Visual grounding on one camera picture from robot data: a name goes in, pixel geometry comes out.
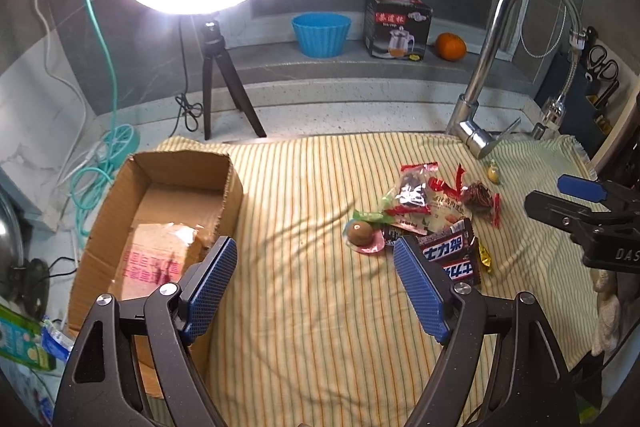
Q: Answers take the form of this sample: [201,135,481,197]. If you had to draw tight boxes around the Snickers bar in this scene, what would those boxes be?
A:
[442,257,482,286]
[418,218,474,262]

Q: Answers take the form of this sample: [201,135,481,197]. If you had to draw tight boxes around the steel pot lid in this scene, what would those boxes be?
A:
[0,191,25,301]

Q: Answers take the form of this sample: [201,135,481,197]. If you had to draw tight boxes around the clear bag dark snack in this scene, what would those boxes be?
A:
[382,161,439,216]

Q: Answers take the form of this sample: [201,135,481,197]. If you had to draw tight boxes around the black teapot box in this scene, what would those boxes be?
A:
[363,0,433,62]

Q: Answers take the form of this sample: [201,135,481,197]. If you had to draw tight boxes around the brown egg pink wrapper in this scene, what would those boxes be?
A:
[343,220,386,255]

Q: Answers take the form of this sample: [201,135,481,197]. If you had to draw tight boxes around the green candy wrapper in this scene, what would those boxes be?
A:
[352,209,395,225]

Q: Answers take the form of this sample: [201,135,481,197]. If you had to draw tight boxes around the blue white package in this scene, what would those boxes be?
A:
[41,317,74,363]

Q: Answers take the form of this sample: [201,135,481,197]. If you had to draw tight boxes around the striped yellow cloth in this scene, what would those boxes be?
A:
[134,131,601,427]

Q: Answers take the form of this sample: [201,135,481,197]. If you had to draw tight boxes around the dark red jujube packet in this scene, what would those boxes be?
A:
[456,165,501,228]

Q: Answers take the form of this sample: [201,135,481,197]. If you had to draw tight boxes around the chrome kitchen faucet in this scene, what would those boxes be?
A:
[444,0,587,160]

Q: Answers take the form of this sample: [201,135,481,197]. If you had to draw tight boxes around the teal hose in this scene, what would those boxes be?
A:
[68,0,141,238]

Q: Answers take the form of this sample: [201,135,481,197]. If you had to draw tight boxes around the black scissors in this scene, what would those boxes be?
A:
[586,44,620,109]

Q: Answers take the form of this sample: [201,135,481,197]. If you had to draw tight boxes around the orange fruit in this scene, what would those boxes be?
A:
[435,32,468,62]

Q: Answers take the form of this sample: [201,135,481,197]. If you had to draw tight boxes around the green snack package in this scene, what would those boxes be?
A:
[0,307,56,372]

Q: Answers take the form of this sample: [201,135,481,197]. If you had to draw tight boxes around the brown cardboard box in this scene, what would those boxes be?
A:
[67,149,245,400]

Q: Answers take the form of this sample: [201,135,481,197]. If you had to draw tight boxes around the small yellow green candy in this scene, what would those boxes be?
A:
[487,159,501,185]

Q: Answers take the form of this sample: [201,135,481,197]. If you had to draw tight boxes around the yellow candy packet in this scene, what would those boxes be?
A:
[478,242,494,274]

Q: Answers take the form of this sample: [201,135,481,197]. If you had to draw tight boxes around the small dark chocolate packet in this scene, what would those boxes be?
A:
[381,225,413,247]

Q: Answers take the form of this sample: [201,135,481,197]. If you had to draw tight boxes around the blue plastic bowl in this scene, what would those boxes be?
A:
[292,12,352,58]

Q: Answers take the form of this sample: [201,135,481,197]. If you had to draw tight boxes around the white red snack bag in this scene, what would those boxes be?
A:
[397,176,471,235]

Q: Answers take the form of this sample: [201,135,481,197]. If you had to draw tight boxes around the gloved right hand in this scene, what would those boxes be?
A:
[590,269,620,357]

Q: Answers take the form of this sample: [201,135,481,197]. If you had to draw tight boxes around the teal round hose reel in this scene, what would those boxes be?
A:
[103,124,140,169]

